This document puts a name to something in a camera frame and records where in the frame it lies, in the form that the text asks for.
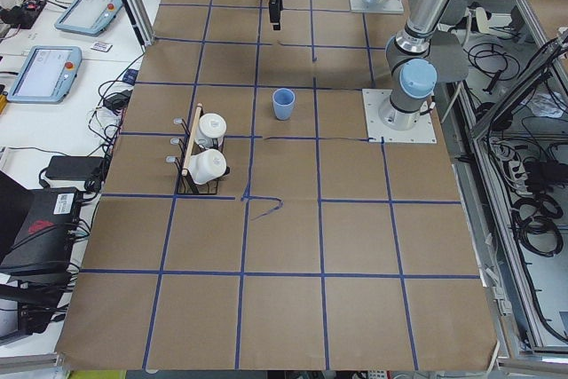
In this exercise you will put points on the light blue plastic cup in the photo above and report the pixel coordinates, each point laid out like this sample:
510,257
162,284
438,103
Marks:
283,102

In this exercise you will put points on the wooden rack dowel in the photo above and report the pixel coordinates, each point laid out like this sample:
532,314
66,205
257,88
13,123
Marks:
191,139

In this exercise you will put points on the black wire mug rack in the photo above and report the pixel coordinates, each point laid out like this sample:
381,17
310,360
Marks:
186,184

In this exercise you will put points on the teach pendant tablet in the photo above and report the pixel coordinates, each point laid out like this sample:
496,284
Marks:
47,75
88,17

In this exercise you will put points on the black power adapter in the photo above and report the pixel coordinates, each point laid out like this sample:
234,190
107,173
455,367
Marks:
73,168

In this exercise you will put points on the black computer box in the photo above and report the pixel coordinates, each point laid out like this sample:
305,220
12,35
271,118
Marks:
36,231

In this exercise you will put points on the white mug far rack end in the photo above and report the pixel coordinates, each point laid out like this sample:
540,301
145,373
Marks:
211,131

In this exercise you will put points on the grey office chair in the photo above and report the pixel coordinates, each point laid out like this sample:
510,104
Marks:
446,53

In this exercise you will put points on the white mug rack end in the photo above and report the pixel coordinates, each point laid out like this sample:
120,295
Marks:
206,166
211,131

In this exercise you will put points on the lower teach pendant tablet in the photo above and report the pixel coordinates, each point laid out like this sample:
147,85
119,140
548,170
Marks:
47,75

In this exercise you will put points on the upper teach pendant tablet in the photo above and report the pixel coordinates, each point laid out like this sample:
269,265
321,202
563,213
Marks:
88,17

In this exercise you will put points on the white mug near rack end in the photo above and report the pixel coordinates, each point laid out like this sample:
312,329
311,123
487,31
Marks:
206,166

